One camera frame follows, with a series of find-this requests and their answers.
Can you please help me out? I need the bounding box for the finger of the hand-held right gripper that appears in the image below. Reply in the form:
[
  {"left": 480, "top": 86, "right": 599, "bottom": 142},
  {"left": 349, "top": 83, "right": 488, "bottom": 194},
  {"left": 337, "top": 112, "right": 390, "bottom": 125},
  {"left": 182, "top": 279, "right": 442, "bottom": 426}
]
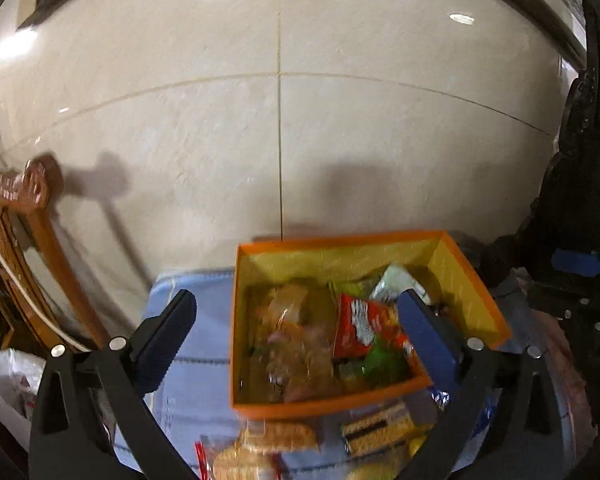
[{"left": 526, "top": 246, "right": 600, "bottom": 333}]

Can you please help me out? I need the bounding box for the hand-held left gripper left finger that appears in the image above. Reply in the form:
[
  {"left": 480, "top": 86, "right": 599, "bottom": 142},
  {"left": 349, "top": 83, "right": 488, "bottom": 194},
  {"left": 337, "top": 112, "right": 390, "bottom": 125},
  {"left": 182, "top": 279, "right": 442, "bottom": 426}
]
[{"left": 27, "top": 288, "right": 199, "bottom": 480}]

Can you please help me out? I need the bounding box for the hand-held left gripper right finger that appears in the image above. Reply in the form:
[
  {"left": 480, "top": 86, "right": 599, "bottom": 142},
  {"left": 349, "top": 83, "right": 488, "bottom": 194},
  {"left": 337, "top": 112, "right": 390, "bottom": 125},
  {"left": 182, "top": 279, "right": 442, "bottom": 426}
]
[{"left": 394, "top": 289, "right": 564, "bottom": 480}]

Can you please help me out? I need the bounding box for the pale green snack packet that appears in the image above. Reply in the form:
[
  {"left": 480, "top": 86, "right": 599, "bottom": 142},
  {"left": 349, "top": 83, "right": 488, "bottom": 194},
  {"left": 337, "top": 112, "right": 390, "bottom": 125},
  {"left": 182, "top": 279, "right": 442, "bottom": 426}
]
[{"left": 370, "top": 264, "right": 432, "bottom": 307}]

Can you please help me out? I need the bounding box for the red snack packet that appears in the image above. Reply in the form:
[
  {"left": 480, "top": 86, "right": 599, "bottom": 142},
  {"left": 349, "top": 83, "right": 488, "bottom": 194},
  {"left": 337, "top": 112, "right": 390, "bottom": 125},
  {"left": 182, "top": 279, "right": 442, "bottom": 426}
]
[{"left": 332, "top": 293, "right": 417, "bottom": 362}]

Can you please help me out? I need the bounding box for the orange cardboard box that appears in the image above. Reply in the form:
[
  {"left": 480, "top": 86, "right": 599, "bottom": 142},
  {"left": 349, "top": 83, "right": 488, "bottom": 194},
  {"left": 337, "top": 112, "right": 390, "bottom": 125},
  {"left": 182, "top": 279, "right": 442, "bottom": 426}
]
[{"left": 229, "top": 230, "right": 513, "bottom": 422}]

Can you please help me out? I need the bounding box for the brown pastry packet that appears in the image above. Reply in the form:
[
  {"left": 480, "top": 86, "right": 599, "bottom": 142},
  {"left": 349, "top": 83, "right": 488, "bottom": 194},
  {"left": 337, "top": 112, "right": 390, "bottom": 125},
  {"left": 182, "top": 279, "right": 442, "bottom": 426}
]
[{"left": 252, "top": 284, "right": 337, "bottom": 361}]

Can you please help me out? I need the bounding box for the light blue tablecloth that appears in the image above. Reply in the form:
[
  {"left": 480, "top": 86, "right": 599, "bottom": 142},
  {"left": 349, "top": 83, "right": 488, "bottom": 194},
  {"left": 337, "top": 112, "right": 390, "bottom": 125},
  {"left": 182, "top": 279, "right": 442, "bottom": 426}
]
[{"left": 114, "top": 267, "right": 581, "bottom": 480}]

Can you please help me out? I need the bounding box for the black-striped yellow biscuit packet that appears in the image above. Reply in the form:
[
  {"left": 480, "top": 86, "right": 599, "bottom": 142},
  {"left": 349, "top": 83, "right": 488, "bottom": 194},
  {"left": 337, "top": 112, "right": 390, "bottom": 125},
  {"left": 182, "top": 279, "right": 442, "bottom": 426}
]
[{"left": 340, "top": 402, "right": 432, "bottom": 457}]

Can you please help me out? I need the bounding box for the red-edged cookie packet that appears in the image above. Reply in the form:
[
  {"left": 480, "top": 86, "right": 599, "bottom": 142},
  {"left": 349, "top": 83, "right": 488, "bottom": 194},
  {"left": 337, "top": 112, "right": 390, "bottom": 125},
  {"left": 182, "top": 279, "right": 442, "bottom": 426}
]
[{"left": 195, "top": 439, "right": 282, "bottom": 480}]

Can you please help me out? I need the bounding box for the orange cracker packet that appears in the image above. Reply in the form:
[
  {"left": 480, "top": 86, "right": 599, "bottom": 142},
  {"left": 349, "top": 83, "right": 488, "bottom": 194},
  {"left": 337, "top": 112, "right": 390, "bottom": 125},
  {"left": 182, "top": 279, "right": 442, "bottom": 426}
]
[{"left": 237, "top": 420, "right": 317, "bottom": 455}]

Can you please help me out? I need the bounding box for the wooden chair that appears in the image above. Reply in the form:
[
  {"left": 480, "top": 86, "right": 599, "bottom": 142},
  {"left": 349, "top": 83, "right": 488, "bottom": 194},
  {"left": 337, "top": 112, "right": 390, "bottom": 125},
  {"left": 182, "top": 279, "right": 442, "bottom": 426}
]
[{"left": 0, "top": 154, "right": 112, "bottom": 353}]

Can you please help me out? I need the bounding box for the white plastic bag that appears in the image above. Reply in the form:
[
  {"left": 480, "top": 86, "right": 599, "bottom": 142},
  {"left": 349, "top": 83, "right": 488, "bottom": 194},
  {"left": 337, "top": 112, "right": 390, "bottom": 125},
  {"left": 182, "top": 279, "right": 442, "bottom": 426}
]
[{"left": 0, "top": 341, "right": 48, "bottom": 438}]

